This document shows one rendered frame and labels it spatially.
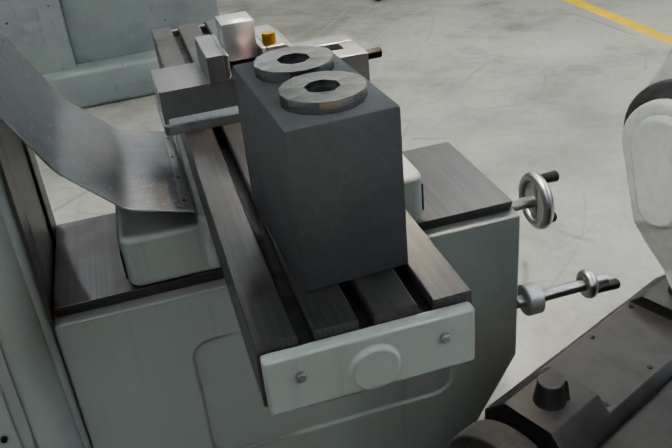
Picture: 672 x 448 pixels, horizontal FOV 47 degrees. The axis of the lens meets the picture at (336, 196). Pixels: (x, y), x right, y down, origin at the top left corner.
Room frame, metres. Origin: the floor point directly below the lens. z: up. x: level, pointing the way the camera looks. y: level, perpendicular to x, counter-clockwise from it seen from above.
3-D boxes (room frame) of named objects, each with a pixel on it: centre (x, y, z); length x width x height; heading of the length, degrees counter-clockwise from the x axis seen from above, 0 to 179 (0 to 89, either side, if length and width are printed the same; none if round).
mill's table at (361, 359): (1.19, 0.13, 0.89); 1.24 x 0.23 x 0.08; 14
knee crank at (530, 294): (1.18, -0.42, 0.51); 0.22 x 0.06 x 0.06; 104
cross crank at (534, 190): (1.31, -0.36, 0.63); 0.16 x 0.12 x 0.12; 104
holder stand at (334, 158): (0.78, 0.02, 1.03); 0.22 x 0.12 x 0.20; 17
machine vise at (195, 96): (1.23, 0.11, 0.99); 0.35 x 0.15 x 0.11; 105
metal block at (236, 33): (1.22, 0.13, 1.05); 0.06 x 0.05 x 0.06; 15
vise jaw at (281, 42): (1.24, 0.08, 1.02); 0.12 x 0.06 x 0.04; 15
